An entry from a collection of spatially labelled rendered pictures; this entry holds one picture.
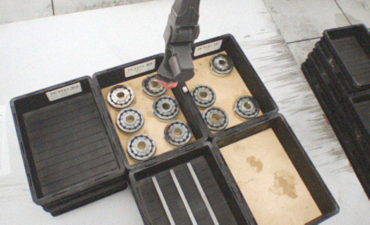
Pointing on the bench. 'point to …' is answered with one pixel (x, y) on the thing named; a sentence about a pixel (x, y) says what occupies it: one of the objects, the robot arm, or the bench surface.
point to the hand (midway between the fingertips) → (170, 79)
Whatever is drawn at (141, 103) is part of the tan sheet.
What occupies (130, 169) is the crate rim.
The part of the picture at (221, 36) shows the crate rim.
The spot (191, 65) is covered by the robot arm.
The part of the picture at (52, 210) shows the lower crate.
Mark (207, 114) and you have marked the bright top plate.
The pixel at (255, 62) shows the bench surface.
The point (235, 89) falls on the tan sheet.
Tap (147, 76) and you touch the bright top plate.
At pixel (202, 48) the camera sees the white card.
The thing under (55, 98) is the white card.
